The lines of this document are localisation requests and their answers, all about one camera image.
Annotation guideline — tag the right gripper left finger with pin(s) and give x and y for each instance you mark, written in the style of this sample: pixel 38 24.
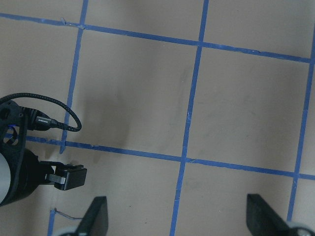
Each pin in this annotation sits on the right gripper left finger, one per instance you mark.
pixel 95 220

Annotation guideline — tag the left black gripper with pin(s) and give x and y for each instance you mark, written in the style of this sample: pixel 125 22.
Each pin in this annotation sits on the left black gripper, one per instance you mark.
pixel 22 174

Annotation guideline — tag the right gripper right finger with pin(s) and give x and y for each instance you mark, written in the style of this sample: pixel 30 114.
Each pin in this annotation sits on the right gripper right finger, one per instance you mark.
pixel 262 220

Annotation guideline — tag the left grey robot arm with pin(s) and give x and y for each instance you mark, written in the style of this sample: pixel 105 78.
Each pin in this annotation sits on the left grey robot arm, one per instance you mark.
pixel 21 172

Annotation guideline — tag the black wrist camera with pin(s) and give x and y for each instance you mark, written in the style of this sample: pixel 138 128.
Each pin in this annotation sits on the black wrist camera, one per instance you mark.
pixel 15 121

